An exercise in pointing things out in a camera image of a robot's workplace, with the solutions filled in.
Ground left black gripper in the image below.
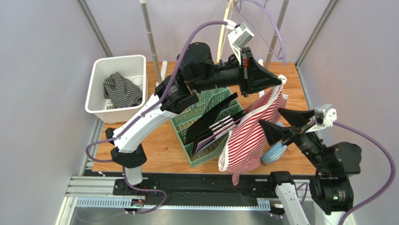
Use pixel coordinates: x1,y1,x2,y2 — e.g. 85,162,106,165
192,48,282,98

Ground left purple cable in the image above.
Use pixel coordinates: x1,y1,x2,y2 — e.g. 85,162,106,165
85,20,233,216

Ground left rack pole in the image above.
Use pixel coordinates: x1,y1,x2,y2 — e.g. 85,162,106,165
139,0,163,84

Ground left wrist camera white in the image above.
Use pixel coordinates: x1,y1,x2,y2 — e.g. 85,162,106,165
226,21,254,65

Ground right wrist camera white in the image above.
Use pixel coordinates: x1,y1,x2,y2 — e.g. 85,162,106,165
305,104,337,133

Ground left white rack foot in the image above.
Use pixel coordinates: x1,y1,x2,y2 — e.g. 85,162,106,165
154,60,168,86

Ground white plastic basket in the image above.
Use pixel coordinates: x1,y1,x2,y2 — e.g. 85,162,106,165
85,54,148,124

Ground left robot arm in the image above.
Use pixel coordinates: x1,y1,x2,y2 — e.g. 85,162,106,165
105,42,282,186

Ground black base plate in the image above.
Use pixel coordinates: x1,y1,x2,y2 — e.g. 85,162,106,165
111,173,277,207

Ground green plastic file organizer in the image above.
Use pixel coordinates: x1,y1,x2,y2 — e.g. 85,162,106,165
171,88,232,168

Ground black folder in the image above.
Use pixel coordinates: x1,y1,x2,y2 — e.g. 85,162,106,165
185,93,244,156

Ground red white striped tank top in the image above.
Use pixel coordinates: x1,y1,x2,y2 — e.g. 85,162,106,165
218,75,288,186

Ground aluminium frame rail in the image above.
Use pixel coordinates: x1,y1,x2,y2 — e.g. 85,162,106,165
56,173,283,225

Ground purple plastic hanger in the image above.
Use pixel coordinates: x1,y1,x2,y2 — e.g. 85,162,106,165
234,0,288,66

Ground pink booklets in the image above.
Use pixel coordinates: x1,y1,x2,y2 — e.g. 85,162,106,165
192,111,246,156

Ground black white striped tank top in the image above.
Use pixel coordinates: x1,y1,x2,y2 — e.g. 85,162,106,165
103,72,143,109

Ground blue headphones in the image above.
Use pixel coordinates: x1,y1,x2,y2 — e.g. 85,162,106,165
259,120,288,165

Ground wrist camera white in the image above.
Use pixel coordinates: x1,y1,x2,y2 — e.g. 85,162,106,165
226,21,254,65
305,104,337,133

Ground cream wooden hanger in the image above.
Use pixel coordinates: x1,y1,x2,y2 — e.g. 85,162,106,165
216,0,235,61

